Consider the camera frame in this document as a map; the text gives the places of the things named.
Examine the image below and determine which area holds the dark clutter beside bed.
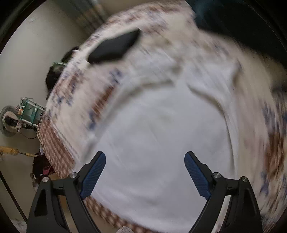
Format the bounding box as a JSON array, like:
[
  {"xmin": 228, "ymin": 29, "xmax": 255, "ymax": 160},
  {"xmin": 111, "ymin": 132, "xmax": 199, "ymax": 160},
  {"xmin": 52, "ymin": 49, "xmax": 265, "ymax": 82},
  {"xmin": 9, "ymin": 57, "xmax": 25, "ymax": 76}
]
[{"xmin": 30, "ymin": 151, "xmax": 55, "ymax": 187}]

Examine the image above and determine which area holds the teal striped curtain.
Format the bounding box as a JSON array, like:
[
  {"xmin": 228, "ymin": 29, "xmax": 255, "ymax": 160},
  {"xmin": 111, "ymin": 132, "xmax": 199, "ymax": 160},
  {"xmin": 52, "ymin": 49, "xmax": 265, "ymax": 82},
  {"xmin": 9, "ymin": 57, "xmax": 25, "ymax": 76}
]
[{"xmin": 58, "ymin": 0, "xmax": 107, "ymax": 34}]

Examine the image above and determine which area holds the folded black garment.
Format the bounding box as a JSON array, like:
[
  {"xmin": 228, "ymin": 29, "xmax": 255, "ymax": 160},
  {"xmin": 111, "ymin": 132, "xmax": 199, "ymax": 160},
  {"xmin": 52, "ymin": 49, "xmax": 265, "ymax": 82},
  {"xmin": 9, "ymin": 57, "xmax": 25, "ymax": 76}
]
[{"xmin": 87, "ymin": 29, "xmax": 142, "ymax": 64}]

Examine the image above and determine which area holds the white small garment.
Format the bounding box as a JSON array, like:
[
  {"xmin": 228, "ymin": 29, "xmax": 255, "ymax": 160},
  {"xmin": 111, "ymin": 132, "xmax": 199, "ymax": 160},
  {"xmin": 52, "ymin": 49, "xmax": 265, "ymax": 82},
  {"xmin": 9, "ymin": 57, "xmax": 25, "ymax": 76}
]
[{"xmin": 87, "ymin": 60, "xmax": 240, "ymax": 232}]

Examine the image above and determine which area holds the round grey floor device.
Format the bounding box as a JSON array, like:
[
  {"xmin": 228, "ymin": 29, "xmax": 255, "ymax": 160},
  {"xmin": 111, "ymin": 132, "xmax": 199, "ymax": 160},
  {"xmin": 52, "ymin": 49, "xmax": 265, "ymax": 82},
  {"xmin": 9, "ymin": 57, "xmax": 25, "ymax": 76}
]
[{"xmin": 1, "ymin": 105, "xmax": 21, "ymax": 137}]

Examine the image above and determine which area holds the yellow wooden stick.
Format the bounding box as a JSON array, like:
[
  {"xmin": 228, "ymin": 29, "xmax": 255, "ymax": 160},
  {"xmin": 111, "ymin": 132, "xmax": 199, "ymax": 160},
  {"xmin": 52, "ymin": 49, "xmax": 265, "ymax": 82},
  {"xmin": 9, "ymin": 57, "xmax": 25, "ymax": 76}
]
[{"xmin": 0, "ymin": 146, "xmax": 37, "ymax": 158}]

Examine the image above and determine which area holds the floral plush bed blanket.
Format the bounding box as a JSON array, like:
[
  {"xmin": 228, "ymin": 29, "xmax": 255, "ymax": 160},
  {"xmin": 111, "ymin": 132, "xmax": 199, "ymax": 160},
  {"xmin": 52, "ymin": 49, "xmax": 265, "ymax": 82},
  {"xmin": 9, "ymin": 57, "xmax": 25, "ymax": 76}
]
[{"xmin": 38, "ymin": 1, "xmax": 286, "ymax": 232}]

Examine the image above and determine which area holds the green electronics box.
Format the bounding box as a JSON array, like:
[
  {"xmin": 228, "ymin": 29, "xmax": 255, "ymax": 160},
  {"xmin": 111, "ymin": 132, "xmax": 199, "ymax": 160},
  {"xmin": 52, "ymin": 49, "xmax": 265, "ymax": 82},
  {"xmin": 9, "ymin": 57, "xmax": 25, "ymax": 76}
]
[{"xmin": 16, "ymin": 97, "xmax": 45, "ymax": 131}]

